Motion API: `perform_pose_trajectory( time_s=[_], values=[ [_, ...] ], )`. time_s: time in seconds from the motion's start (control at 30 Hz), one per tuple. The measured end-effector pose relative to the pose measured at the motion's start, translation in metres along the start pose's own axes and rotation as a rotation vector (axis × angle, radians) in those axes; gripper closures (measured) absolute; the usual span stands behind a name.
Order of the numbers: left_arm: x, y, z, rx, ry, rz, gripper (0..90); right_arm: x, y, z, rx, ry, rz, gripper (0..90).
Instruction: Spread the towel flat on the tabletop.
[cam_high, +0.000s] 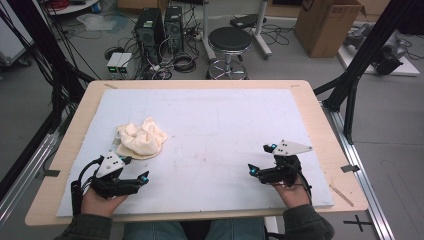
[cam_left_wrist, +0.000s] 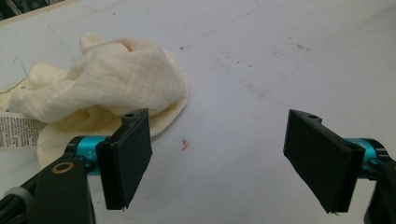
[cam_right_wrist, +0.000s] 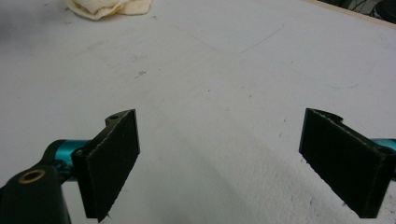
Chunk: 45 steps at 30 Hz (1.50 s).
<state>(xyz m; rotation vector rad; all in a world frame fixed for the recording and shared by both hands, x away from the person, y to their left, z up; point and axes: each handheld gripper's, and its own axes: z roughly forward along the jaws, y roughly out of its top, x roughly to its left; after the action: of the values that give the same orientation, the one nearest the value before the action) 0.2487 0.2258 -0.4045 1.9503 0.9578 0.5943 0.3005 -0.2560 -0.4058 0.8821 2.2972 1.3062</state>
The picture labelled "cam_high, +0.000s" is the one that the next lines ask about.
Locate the brown cardboard box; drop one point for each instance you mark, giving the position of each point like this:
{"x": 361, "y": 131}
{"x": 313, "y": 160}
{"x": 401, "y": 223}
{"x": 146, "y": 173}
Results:
{"x": 325, "y": 30}

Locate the grey tape piece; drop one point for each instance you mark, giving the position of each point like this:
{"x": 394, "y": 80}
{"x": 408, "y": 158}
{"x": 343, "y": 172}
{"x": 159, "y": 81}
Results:
{"x": 51, "y": 173}
{"x": 350, "y": 168}

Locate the white cabinet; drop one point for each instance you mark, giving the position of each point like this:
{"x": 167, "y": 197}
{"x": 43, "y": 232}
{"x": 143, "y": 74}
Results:
{"x": 11, "y": 43}

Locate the person's right leg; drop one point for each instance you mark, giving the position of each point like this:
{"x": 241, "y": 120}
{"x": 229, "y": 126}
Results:
{"x": 236, "y": 230}

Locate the round white table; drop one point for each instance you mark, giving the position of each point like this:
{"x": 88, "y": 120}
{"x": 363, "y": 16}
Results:
{"x": 73, "y": 7}

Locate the white platform board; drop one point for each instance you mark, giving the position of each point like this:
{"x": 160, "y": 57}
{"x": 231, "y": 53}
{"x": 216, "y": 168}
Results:
{"x": 408, "y": 68}

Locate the person's left hand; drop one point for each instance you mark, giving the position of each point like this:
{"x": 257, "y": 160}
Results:
{"x": 100, "y": 205}

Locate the white power supply box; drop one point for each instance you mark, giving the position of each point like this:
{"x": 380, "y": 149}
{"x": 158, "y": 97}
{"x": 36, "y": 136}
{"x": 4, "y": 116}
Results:
{"x": 113, "y": 61}
{"x": 125, "y": 61}

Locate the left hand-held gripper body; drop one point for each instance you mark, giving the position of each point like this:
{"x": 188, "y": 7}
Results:
{"x": 111, "y": 186}

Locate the aluminium rail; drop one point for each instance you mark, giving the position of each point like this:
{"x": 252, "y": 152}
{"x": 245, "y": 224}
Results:
{"x": 30, "y": 170}
{"x": 360, "y": 173}

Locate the person's right hand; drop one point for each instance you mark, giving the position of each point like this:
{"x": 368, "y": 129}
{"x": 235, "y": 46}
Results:
{"x": 295, "y": 196}

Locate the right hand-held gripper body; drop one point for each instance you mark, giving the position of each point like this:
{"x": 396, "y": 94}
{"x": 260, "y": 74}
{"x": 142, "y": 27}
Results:
{"x": 283, "y": 173}

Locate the cream cloth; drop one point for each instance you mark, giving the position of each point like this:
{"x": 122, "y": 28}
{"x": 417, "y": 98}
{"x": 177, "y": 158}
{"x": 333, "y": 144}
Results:
{"x": 141, "y": 140}

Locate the black tape cross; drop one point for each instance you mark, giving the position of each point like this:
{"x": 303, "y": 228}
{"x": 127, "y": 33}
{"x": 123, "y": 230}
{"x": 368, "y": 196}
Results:
{"x": 358, "y": 222}

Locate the person's leg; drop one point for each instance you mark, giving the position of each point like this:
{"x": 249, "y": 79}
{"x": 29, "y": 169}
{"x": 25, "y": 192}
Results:
{"x": 153, "y": 231}
{"x": 236, "y": 230}

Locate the black round stool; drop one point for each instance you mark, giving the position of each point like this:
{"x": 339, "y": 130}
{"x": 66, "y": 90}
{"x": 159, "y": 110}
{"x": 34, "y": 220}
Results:
{"x": 230, "y": 38}

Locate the thin wooden strip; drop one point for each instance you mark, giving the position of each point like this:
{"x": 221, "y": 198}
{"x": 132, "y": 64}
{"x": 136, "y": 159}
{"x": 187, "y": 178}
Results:
{"x": 341, "y": 195}

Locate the white desk leg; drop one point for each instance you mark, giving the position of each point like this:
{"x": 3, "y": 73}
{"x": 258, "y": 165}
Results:
{"x": 206, "y": 30}
{"x": 260, "y": 30}

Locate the large black computer tower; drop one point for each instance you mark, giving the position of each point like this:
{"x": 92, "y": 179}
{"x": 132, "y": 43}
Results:
{"x": 148, "y": 33}

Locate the black flat device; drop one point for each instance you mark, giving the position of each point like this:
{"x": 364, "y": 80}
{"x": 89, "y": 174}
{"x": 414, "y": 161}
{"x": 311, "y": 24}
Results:
{"x": 246, "y": 20}

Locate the white foam mat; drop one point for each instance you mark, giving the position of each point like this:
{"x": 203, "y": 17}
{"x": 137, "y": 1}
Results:
{"x": 206, "y": 126}

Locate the clear plastic sheet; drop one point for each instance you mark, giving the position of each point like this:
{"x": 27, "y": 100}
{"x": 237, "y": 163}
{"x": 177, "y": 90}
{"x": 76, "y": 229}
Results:
{"x": 96, "y": 22}

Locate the person's left leg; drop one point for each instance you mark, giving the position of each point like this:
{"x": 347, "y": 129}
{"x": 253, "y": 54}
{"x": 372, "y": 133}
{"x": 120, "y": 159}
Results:
{"x": 153, "y": 231}

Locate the grey machine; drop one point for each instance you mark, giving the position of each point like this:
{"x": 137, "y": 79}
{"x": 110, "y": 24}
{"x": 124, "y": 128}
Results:
{"x": 390, "y": 58}

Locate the slim black computer tower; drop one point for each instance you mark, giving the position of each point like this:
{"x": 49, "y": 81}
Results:
{"x": 174, "y": 28}

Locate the black metal frame stand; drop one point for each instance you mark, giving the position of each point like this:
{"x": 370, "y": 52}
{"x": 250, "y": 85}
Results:
{"x": 366, "y": 50}

